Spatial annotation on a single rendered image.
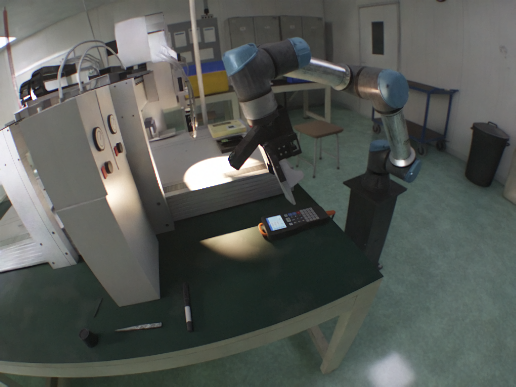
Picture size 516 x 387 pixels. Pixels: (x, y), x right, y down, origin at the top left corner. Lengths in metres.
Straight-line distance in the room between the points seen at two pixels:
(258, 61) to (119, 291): 0.58
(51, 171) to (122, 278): 0.27
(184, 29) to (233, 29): 0.96
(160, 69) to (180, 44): 4.20
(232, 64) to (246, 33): 4.29
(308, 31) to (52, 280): 5.22
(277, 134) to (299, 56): 0.18
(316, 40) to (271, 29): 0.98
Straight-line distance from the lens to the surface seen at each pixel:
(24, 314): 0.90
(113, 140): 0.56
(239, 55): 0.49
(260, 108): 0.51
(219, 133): 1.14
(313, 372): 1.28
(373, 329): 1.42
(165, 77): 0.84
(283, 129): 0.56
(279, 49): 0.54
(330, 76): 0.80
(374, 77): 0.82
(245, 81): 0.50
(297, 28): 5.17
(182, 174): 0.88
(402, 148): 1.00
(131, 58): 0.85
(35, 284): 0.96
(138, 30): 0.85
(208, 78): 3.39
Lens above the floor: 1.23
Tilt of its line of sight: 32 degrees down
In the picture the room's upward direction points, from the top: 6 degrees counter-clockwise
